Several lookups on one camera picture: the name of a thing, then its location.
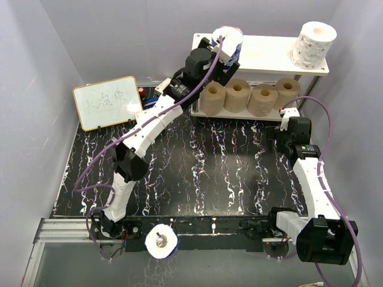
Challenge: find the white green cardboard box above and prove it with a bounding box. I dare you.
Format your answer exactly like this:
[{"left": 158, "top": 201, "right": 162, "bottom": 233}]
[{"left": 154, "top": 78, "right": 171, "bottom": 96}]

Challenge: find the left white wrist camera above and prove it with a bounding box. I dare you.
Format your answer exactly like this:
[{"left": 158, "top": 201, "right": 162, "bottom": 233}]
[{"left": 220, "top": 27, "right": 243, "bottom": 66}]

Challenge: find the aluminium front rail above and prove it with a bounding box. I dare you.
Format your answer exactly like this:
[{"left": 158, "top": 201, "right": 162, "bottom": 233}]
[{"left": 22, "top": 216, "right": 370, "bottom": 287}]

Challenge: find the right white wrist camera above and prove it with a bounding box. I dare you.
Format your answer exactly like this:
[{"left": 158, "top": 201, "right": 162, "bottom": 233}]
[{"left": 279, "top": 108, "right": 300, "bottom": 132}]

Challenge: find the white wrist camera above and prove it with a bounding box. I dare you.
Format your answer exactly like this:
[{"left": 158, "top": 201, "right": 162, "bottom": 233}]
[
  {"left": 220, "top": 27, "right": 243, "bottom": 66},
  {"left": 279, "top": 108, "right": 300, "bottom": 132}
]

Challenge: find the blue roll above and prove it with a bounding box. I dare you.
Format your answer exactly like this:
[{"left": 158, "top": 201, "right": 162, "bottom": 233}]
[
  {"left": 211, "top": 26, "right": 244, "bottom": 71},
  {"left": 145, "top": 224, "right": 180, "bottom": 259}
]

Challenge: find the blue stapler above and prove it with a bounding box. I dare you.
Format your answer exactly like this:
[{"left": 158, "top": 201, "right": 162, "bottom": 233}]
[{"left": 143, "top": 97, "right": 159, "bottom": 109}]

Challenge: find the brown roll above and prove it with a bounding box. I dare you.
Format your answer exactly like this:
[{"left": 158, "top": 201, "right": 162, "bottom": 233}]
[
  {"left": 247, "top": 84, "right": 278, "bottom": 117},
  {"left": 273, "top": 77, "right": 300, "bottom": 111},
  {"left": 199, "top": 81, "right": 226, "bottom": 116},
  {"left": 224, "top": 79, "right": 250, "bottom": 113}
]

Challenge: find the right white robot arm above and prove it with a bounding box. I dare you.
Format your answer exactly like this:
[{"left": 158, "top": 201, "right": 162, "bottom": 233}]
[{"left": 266, "top": 109, "right": 358, "bottom": 265}]

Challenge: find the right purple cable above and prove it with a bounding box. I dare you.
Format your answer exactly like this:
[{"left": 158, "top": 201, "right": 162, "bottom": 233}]
[{"left": 268, "top": 96, "right": 363, "bottom": 287}]

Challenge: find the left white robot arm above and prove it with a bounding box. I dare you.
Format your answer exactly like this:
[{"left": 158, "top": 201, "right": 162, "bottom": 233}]
[{"left": 94, "top": 36, "right": 242, "bottom": 239}]

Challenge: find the small framed whiteboard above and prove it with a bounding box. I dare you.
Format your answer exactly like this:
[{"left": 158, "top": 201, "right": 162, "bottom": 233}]
[{"left": 72, "top": 76, "right": 143, "bottom": 132}]

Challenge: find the white red-dotted roll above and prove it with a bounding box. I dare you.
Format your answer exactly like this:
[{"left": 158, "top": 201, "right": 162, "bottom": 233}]
[{"left": 290, "top": 22, "right": 337, "bottom": 69}]

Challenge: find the small red cap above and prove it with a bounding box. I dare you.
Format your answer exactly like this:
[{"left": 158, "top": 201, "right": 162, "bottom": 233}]
[{"left": 138, "top": 87, "right": 145, "bottom": 97}]

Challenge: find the white two-tier shelf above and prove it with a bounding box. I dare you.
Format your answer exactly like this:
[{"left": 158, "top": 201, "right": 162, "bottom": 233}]
[{"left": 190, "top": 33, "right": 329, "bottom": 122}]

